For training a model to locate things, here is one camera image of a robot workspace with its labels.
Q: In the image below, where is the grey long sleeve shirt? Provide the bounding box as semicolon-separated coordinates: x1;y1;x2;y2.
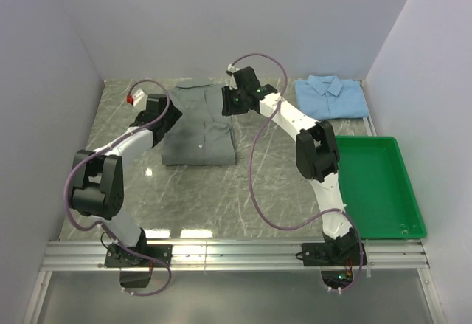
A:
161;78;236;166

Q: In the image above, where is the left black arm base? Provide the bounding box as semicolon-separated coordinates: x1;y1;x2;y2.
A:
104;244;173;289

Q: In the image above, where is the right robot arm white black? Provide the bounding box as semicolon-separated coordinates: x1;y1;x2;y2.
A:
222;65;362;265

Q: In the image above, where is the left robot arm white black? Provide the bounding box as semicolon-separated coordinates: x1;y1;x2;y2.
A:
65;94;182;266

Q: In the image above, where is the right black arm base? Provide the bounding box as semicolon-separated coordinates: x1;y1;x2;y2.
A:
294;241;372;292

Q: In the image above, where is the folded light blue shirt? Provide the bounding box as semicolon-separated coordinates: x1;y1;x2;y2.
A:
294;75;369;120

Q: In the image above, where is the green plastic tray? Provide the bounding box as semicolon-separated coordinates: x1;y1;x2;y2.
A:
336;136;427;240

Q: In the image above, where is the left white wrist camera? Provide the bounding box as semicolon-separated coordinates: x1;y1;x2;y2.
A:
125;89;148;112

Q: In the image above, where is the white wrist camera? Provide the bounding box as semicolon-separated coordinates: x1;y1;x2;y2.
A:
125;89;148;112
226;64;239;90

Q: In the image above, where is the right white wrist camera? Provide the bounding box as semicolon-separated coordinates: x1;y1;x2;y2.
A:
226;64;239;90

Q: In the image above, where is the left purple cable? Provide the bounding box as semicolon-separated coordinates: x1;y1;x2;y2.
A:
63;79;173;297

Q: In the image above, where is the aluminium mounting rail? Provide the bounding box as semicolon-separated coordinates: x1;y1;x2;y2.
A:
24;238;446;323

